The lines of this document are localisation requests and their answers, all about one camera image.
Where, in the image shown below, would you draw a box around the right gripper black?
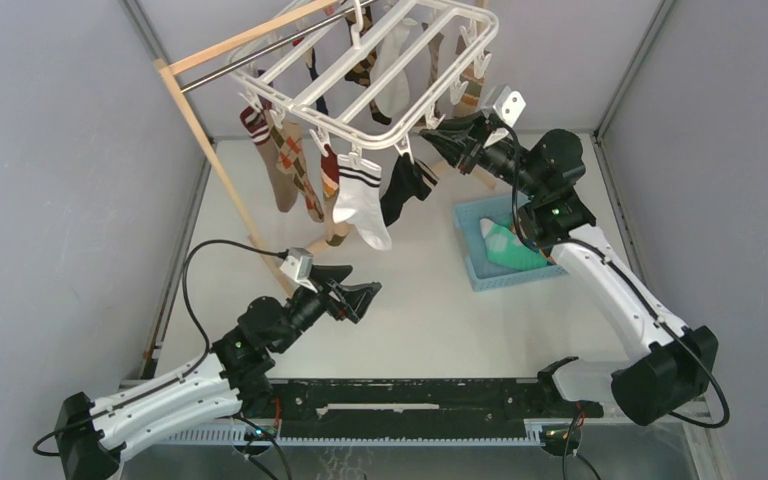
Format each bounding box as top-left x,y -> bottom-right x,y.
420,109 -> 543,201

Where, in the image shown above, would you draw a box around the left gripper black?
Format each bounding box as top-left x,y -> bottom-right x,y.
272,264 -> 380,354

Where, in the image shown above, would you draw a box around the white plastic sock hanger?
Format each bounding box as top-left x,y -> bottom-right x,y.
228,1 -> 499,153

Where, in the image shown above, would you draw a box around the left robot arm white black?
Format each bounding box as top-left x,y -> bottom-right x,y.
54,266 -> 382,479

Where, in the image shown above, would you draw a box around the red cuff tan sock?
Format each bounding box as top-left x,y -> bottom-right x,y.
320,145 -> 350,247

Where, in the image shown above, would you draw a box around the white sock black stripes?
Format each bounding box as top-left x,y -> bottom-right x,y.
333,153 -> 392,251

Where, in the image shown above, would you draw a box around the green white sock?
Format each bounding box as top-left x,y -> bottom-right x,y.
479,218 -> 549,271

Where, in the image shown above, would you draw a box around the argyle brown sock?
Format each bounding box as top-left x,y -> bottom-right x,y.
270,120 -> 324,223

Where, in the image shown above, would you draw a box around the navy sock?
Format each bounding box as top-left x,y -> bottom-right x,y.
304,47 -> 329,115

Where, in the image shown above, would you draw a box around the blue plastic basket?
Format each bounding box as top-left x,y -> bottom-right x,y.
453,194 -> 567,292

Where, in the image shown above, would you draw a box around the dark argyle sock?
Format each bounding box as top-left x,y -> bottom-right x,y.
344,5 -> 392,126

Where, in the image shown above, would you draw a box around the maroon striped tan sock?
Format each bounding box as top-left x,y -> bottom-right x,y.
239,106 -> 298,213

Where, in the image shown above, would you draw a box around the metal rack rod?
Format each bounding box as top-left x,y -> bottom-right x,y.
169,0 -> 375,94

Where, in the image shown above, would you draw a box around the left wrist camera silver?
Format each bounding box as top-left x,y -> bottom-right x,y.
280,248 -> 316,291

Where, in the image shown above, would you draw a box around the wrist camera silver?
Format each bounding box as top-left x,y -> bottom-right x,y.
482,85 -> 526,147
280,248 -> 316,291

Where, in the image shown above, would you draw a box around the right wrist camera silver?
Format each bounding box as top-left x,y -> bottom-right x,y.
482,85 -> 526,147

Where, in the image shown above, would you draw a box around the left camera cable black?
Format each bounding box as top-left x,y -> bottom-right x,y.
181,238 -> 292,346

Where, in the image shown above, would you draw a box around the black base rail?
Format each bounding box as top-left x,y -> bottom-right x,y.
244,378 -> 604,442

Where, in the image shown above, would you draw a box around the wooden drying rack frame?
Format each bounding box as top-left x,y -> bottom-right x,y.
152,0 -> 498,299

